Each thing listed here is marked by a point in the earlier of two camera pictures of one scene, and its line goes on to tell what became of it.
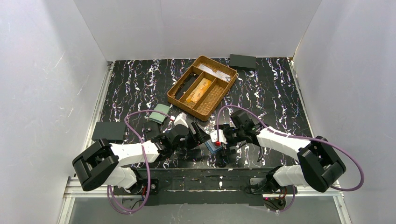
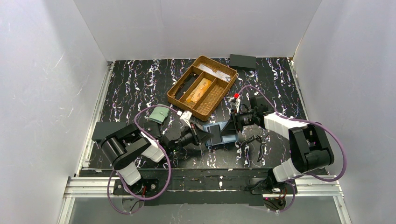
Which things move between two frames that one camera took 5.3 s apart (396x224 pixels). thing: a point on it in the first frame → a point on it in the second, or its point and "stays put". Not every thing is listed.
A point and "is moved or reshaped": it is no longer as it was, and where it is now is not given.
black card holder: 152,129 stays put
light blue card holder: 212,147 is moved or reshaped
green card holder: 158,116 stays put
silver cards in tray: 220,74 stays put
